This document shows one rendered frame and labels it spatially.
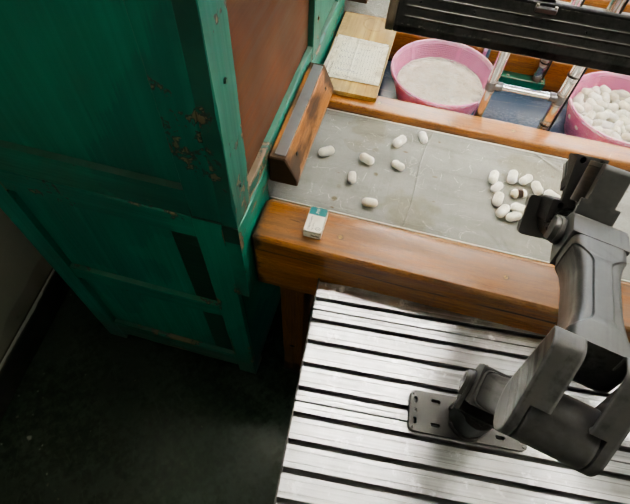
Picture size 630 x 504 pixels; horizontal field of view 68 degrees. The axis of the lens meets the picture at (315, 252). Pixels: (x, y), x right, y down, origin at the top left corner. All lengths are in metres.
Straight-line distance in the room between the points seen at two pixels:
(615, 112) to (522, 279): 0.64
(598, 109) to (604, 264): 0.83
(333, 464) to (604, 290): 0.50
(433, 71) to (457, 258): 0.60
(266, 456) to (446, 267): 0.87
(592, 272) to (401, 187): 0.53
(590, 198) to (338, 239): 0.42
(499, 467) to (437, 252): 0.38
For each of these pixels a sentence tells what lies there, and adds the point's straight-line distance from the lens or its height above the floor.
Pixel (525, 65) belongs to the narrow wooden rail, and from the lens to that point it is 1.45.
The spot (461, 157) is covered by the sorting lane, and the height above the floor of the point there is 0.74.
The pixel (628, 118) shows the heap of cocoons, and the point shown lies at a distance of 1.40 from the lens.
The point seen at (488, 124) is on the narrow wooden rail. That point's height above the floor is 0.76.
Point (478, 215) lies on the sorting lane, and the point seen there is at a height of 0.74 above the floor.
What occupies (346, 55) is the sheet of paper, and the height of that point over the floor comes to 0.78.
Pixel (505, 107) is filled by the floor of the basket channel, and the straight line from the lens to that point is 1.39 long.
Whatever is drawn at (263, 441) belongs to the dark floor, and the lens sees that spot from 1.52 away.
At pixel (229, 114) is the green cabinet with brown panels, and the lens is 0.66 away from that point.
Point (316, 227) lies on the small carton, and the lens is 0.87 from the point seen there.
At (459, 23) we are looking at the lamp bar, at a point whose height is 1.07.
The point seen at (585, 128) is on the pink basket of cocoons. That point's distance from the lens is 1.30.
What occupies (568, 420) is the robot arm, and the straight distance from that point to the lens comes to 0.51.
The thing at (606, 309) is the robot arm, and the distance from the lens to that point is 0.55.
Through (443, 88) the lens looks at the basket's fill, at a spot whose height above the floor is 0.73.
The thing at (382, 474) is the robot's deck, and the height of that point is 0.67.
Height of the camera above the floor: 1.50
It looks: 58 degrees down
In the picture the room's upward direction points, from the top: 4 degrees clockwise
